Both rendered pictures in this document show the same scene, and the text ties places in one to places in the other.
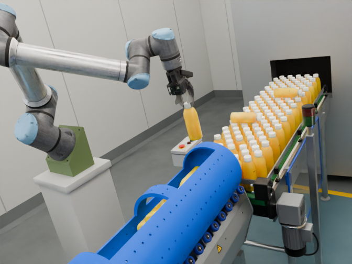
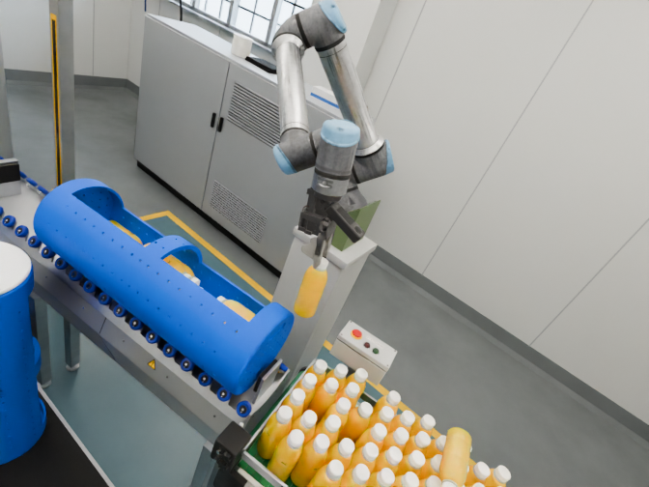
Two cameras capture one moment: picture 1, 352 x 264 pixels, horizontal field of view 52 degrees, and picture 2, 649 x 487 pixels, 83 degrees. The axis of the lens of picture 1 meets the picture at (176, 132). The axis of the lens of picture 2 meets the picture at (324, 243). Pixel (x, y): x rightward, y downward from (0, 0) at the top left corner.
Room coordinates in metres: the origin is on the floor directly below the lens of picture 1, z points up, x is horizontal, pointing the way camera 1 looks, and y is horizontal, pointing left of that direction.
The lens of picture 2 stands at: (1.36, -0.88, 1.97)
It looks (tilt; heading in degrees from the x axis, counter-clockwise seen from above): 30 degrees down; 72
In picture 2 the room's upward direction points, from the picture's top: 23 degrees clockwise
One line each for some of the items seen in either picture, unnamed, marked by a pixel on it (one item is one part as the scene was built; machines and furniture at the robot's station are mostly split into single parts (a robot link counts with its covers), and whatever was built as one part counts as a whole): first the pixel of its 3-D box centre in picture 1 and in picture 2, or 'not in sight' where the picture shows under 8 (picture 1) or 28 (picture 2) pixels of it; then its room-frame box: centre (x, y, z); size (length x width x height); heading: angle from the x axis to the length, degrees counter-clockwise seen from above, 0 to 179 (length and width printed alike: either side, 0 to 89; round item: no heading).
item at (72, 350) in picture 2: not in sight; (71, 327); (0.77, 0.49, 0.31); 0.06 x 0.06 x 0.63; 55
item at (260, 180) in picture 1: (262, 189); (231, 446); (1.52, -0.35, 0.95); 0.10 x 0.07 x 0.10; 55
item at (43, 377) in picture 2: not in sight; (41, 343); (0.69, 0.38, 0.31); 0.06 x 0.06 x 0.63; 55
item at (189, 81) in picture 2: not in sight; (234, 146); (1.30, 2.42, 0.72); 2.15 x 0.54 x 1.45; 138
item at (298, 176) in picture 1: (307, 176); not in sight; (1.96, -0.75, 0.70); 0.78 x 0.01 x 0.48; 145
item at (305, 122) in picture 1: (308, 119); not in sight; (1.70, -0.68, 1.18); 0.06 x 0.06 x 0.05
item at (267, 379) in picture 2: not in sight; (265, 380); (1.59, -0.16, 0.99); 0.10 x 0.02 x 0.12; 55
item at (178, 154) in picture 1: (187, 151); (363, 352); (1.93, -0.04, 1.05); 0.20 x 0.10 x 0.10; 145
